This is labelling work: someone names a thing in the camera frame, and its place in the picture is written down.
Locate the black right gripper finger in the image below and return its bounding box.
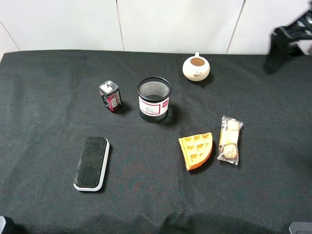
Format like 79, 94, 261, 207
264, 47, 288, 74

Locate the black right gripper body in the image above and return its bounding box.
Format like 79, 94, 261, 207
269, 9, 312, 57

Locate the black pink gum box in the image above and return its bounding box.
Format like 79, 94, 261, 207
99, 80, 122, 112

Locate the cream ceramic teapot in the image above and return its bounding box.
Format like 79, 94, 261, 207
182, 52, 210, 82

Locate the wrapped cookie snack pack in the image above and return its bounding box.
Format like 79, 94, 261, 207
217, 115, 243, 165

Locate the orange toy waffle slice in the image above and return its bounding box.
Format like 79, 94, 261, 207
178, 133, 213, 171

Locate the black mesh pen holder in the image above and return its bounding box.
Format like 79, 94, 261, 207
137, 77, 172, 123

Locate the grey right base corner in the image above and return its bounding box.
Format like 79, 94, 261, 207
289, 222, 312, 234

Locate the grey base corner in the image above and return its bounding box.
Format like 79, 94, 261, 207
0, 216, 15, 234
289, 222, 312, 234

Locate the black white board eraser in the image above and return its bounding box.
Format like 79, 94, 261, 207
74, 136, 110, 192

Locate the grey left base corner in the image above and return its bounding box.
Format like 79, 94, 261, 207
0, 216, 15, 234

